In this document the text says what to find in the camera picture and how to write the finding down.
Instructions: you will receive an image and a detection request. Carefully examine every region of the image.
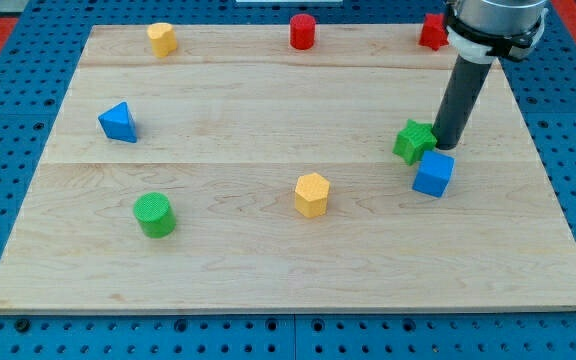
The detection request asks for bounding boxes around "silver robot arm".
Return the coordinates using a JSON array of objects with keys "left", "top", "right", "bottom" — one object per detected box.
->
[{"left": 432, "top": 0, "right": 548, "bottom": 150}]

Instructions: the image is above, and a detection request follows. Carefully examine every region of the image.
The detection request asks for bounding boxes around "yellow hexagon block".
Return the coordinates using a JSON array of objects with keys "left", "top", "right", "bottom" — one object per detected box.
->
[{"left": 294, "top": 173, "right": 330, "bottom": 218}]

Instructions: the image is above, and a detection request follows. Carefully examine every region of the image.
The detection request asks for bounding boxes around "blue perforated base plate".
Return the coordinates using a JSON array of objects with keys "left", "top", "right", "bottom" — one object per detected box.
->
[{"left": 0, "top": 0, "right": 576, "bottom": 359}]

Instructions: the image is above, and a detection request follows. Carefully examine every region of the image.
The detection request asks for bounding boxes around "green star block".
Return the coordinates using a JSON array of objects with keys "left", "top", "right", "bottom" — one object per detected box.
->
[{"left": 392, "top": 119, "right": 437, "bottom": 165}]

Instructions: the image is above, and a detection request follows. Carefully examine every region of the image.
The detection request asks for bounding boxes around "blue triangle block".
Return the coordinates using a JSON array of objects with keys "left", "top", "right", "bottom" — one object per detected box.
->
[{"left": 98, "top": 102, "right": 138, "bottom": 143}]

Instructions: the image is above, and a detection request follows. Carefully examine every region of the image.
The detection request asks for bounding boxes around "yellow heart block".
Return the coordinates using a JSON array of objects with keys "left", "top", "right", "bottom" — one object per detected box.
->
[{"left": 147, "top": 22, "right": 178, "bottom": 58}]

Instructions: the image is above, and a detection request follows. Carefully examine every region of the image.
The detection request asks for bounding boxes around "light wooden board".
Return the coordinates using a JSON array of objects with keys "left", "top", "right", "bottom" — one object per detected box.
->
[{"left": 0, "top": 24, "right": 576, "bottom": 315}]

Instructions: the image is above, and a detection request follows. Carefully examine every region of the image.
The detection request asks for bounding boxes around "blue cube block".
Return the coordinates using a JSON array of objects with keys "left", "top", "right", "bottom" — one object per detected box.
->
[{"left": 412, "top": 151, "right": 455, "bottom": 197}]

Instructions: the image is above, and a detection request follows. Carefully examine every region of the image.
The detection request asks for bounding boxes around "red star block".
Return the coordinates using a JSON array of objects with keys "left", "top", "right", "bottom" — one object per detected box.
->
[{"left": 418, "top": 13, "right": 449, "bottom": 51}]

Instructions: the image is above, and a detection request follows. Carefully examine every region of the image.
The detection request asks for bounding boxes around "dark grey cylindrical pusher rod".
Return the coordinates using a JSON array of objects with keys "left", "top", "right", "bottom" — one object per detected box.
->
[{"left": 432, "top": 55, "right": 491, "bottom": 150}]

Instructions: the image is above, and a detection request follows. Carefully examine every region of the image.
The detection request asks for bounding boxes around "red cylinder block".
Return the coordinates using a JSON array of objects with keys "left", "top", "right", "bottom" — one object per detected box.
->
[{"left": 289, "top": 13, "right": 316, "bottom": 50}]

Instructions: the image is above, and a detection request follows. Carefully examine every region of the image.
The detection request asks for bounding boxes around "green cylinder block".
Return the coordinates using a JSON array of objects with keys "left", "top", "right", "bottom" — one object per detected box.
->
[{"left": 133, "top": 192, "right": 176, "bottom": 238}]

